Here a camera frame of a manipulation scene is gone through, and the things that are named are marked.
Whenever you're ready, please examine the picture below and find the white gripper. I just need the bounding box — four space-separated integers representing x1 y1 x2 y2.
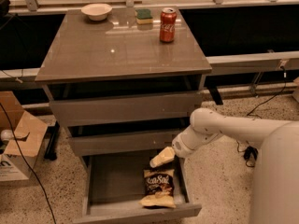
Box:
149 126 221 168

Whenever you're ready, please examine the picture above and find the brown chip bag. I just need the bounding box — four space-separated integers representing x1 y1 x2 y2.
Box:
139 169 176 208

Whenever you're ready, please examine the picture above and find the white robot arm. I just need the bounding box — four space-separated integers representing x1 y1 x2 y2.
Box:
149 108 299 224

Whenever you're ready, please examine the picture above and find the grey open bottom drawer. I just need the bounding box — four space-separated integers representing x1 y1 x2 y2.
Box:
74 149 201 224

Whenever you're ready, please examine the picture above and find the grey drawer cabinet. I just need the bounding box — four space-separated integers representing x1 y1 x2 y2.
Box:
35 6 213 224

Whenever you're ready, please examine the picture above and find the grey middle drawer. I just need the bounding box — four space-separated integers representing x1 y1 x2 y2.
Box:
68 129 182 156

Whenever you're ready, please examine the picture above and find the grey top drawer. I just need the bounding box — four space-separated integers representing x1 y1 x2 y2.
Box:
50 92 202 127

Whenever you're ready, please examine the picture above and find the red cola can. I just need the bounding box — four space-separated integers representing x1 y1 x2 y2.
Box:
160 7 177 43

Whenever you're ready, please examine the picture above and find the green yellow sponge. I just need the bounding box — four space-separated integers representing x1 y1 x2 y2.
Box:
135 8 153 24

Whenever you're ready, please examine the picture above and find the brown cardboard box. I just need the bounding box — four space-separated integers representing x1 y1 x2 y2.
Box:
0 91 48 181

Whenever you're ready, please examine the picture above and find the white bowl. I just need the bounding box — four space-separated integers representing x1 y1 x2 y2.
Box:
81 4 112 21

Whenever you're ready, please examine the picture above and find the black power cable right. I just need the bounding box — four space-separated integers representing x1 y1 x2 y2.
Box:
235 64 288 168

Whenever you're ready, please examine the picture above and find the black cable left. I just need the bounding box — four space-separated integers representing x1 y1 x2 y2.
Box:
0 102 57 224

